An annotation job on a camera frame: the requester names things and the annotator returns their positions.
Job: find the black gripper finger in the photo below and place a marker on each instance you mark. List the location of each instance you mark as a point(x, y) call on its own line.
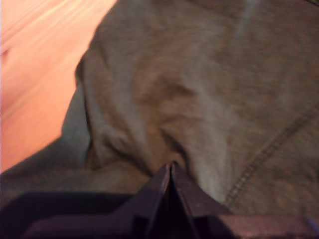
point(194, 201)
point(154, 201)

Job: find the dark olive underwear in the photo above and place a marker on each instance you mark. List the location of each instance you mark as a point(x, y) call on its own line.
point(199, 87)

